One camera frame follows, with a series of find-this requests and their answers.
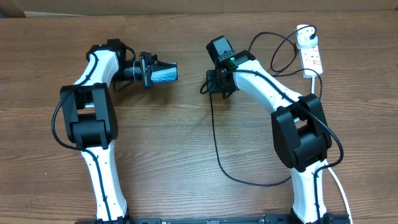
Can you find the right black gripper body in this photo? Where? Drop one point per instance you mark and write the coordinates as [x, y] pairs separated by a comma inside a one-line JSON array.
[[217, 85]]

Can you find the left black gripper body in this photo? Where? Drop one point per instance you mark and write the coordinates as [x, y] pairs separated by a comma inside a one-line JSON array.
[[144, 63]]

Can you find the blue Galaxy smartphone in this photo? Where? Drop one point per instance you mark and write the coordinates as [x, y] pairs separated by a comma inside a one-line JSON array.
[[164, 72]]

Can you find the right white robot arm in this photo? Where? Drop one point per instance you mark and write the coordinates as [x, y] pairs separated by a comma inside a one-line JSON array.
[[300, 133]]

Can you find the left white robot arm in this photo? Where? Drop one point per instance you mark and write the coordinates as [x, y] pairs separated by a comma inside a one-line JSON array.
[[91, 122]]

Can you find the white charger plug adapter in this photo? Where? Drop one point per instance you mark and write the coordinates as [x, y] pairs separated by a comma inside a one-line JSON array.
[[306, 38]]

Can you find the white power strip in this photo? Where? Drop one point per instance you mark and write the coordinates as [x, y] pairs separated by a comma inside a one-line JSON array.
[[310, 58]]

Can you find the brown cardboard wall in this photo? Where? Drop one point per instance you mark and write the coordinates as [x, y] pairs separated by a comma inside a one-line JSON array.
[[22, 8]]

